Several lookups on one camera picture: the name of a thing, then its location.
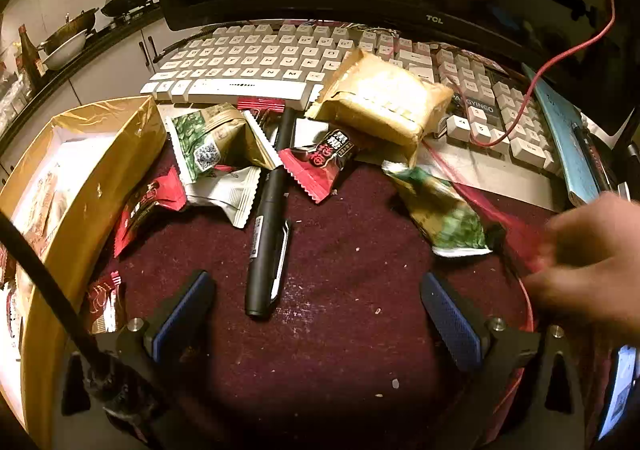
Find beige wrapped bread packet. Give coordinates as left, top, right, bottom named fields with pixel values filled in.
left=305, top=48, right=454, bottom=167

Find green snack packet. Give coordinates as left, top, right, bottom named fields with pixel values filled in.
left=382, top=161, right=504, bottom=259
left=165, top=103, right=284, bottom=182

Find smartphone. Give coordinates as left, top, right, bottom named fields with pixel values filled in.
left=597, top=345, right=639, bottom=441

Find person's left hand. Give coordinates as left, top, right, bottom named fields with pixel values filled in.
left=524, top=190, right=640, bottom=347

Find maroon tablecloth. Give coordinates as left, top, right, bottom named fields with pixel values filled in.
left=85, top=150, right=601, bottom=450

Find dark pen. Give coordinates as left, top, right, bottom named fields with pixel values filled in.
left=574, top=123, right=612, bottom=194

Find pile of packets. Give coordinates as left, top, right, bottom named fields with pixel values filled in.
left=0, top=165, right=67, bottom=292

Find white pot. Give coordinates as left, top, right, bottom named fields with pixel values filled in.
left=40, top=30, right=91, bottom=72

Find white kitchen cabinet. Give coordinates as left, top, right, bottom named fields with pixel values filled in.
left=0, top=5, right=201, bottom=172

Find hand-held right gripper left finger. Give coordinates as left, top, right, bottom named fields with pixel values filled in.
left=56, top=270, right=216, bottom=431

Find blue notebook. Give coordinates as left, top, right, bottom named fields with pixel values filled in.
left=522, top=63, right=617, bottom=207

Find brown sauce bottle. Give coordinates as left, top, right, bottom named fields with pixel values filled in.
left=17, top=24, right=44, bottom=82

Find small red snack packet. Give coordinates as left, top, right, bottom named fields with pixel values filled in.
left=85, top=271, right=126, bottom=335

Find red and black snack packet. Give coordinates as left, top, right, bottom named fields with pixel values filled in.
left=277, top=129, right=359, bottom=205

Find black cable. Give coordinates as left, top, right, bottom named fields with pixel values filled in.
left=0, top=213, right=151, bottom=431

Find black marker pen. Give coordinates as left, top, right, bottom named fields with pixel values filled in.
left=245, top=108, right=299, bottom=320

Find dark frying pan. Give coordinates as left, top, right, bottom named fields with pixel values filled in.
left=37, top=8, right=99, bottom=54

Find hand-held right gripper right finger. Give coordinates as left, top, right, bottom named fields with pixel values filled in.
left=419, top=272, right=587, bottom=432

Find white computer keyboard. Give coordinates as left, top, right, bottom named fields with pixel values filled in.
left=140, top=22, right=563, bottom=176

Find red and white snack packet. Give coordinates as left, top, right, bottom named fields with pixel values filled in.
left=236, top=98, right=286, bottom=141

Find red cable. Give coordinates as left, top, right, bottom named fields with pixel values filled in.
left=422, top=0, right=616, bottom=149

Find yellow cardboard box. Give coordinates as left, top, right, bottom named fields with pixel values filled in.
left=0, top=95, right=168, bottom=446

